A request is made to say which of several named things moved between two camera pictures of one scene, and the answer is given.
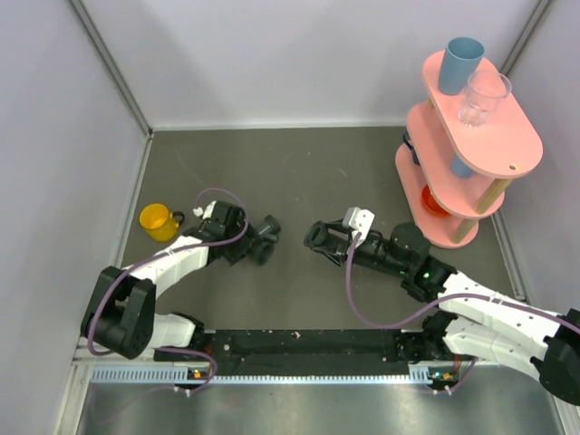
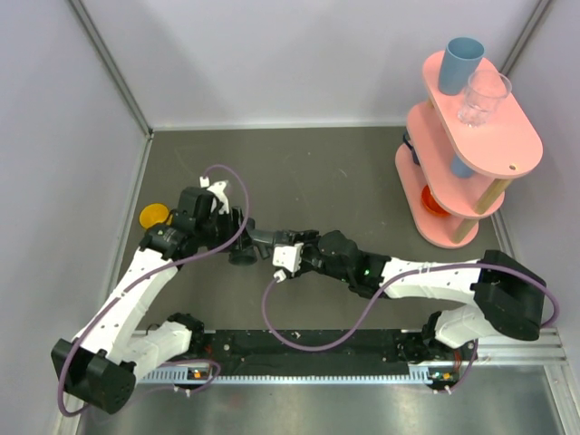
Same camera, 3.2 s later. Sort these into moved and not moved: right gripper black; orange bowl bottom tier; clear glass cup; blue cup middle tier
Moved: right gripper black
Not moved: blue cup middle tier; clear glass cup; orange bowl bottom tier
